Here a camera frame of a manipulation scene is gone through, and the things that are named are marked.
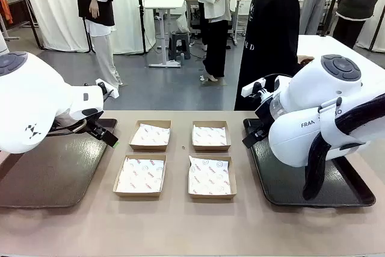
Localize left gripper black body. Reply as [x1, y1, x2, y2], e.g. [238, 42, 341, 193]
[86, 120, 109, 139]

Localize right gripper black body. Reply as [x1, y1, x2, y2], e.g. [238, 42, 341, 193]
[254, 105, 273, 134]

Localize brown cardboard food box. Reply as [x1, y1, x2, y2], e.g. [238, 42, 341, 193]
[112, 153, 168, 198]
[191, 120, 232, 152]
[128, 120, 172, 152]
[188, 154, 238, 200]

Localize person in black clothes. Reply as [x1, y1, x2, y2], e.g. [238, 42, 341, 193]
[233, 0, 315, 111]

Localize white table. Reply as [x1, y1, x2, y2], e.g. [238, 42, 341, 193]
[296, 34, 385, 71]

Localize grey plastic stool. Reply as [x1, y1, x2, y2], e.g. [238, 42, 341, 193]
[168, 30, 192, 61]

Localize person in grey trousers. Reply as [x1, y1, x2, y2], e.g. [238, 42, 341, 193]
[299, 0, 331, 36]

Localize white plastic bag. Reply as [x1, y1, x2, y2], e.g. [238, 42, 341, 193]
[176, 13, 191, 34]

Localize white curtain backdrop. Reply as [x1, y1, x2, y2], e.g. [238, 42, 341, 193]
[19, 0, 157, 56]

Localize black tripod stand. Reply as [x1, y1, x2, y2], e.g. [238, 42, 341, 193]
[319, 0, 345, 38]

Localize black light stand pole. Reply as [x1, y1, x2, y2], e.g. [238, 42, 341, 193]
[135, 0, 148, 55]

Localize white standing desk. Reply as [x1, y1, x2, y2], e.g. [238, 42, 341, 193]
[143, 0, 186, 69]

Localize orange hanging garment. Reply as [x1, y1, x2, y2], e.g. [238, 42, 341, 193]
[0, 0, 14, 25]

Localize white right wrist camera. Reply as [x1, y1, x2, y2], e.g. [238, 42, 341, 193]
[241, 78, 268, 99]

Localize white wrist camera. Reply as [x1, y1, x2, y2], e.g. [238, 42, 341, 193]
[241, 78, 268, 99]
[95, 78, 119, 99]

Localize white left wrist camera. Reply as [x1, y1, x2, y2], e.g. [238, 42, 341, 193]
[95, 78, 119, 99]

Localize black tray with handles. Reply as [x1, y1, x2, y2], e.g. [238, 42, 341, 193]
[242, 117, 377, 208]

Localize brown tray with handles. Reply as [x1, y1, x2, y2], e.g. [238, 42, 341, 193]
[0, 117, 119, 209]

